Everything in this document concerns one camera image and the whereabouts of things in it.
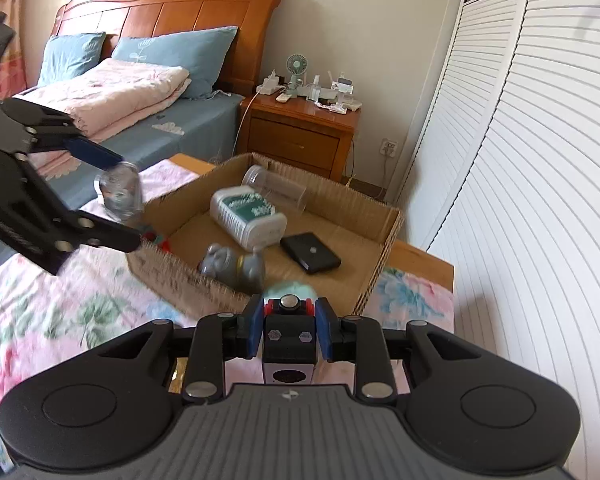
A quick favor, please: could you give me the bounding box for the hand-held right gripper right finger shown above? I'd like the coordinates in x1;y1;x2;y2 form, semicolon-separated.
315;297;501;405

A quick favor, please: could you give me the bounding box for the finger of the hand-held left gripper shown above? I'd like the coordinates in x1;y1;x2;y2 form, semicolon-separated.
0;97;124;170
64;211;144;256

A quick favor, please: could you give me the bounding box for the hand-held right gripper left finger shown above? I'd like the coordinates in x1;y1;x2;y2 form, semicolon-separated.
80;295;265;405

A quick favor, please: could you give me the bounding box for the black cube toy train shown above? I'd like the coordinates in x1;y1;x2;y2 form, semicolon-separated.
261;295;319;386

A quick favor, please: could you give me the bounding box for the red toy car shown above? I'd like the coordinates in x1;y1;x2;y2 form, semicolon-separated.
140;230;174;254

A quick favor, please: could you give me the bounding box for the small clear plastic bottle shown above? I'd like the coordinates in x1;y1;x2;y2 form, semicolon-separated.
94;161;145;224

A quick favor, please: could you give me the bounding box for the teal round case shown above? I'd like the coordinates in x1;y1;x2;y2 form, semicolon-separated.
262;282;319;307

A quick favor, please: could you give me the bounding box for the grey bug-eyed toy figure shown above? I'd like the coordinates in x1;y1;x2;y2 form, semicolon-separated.
197;243;266;296

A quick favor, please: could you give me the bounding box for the black square device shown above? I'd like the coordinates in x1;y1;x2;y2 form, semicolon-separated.
280;232;342;275

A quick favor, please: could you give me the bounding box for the brown cardboard box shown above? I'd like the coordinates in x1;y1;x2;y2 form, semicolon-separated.
125;151;405;319

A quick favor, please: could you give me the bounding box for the white bottle with green label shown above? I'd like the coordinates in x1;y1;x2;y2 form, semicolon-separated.
210;185;289;251

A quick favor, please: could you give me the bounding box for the clear plastic jar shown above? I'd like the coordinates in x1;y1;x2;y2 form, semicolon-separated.
241;164;309;211

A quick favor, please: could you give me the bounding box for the pink quilt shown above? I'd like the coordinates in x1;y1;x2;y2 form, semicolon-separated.
12;57;191;177

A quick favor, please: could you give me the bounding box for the blue pillow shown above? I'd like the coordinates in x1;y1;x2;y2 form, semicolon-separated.
111;25;240;101
36;31;107;87

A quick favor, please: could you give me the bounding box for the pink floral table cloth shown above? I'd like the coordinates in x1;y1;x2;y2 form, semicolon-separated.
0;160;454;463

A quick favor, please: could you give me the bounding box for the blue bed sheet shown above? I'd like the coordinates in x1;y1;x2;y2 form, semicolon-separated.
0;85;246;262

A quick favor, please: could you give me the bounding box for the wooden bed headboard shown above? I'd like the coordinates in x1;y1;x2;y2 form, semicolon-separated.
50;0;284;99

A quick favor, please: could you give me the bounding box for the wooden nightstand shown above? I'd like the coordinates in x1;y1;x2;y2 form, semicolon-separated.
234;91;362;184

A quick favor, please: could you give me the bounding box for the small green desk fan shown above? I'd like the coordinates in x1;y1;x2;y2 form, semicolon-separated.
286;53;307;96

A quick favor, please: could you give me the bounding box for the white louvered closet door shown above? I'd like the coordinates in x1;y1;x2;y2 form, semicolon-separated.
445;0;600;480
414;0;532;252

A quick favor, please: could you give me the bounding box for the white charging cable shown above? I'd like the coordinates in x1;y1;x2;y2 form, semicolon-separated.
232;92;259;157

